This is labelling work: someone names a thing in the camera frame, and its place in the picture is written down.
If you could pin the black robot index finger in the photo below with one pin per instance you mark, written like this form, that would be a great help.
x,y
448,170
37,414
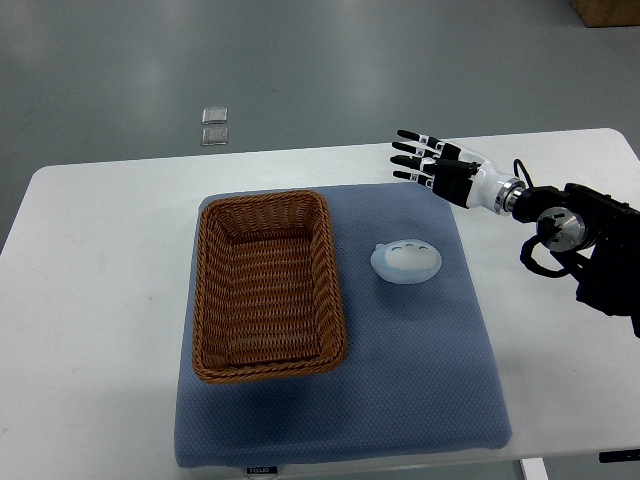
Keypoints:
x,y
419,178

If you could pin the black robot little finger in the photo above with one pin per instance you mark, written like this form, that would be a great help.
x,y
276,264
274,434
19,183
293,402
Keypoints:
x,y
425,140

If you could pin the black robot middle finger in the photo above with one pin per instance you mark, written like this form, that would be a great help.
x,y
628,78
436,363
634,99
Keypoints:
x,y
421,164

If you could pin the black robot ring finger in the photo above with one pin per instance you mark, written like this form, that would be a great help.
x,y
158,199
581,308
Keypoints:
x,y
427,150

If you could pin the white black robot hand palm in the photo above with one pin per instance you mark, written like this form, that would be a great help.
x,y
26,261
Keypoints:
x,y
468,179

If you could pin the blue white plush toy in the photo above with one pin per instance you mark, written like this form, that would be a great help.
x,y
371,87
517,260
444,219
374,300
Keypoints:
x,y
406,262

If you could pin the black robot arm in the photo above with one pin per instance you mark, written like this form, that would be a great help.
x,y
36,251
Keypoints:
x,y
579,231

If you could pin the brown wicker basket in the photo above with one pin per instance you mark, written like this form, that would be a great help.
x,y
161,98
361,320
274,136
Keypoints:
x,y
267,298

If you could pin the blue cushion mat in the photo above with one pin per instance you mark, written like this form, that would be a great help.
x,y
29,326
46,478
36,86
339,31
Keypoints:
x,y
419,376

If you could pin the upper metal floor plate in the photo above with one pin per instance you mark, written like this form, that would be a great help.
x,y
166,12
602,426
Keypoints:
x,y
214,115

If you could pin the brown cardboard box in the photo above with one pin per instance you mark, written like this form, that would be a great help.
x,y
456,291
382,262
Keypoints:
x,y
607,13

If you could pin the white table leg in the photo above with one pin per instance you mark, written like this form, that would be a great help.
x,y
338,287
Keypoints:
x,y
533,469

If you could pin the black table bracket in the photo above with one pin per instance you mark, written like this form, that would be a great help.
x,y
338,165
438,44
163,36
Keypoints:
x,y
619,456

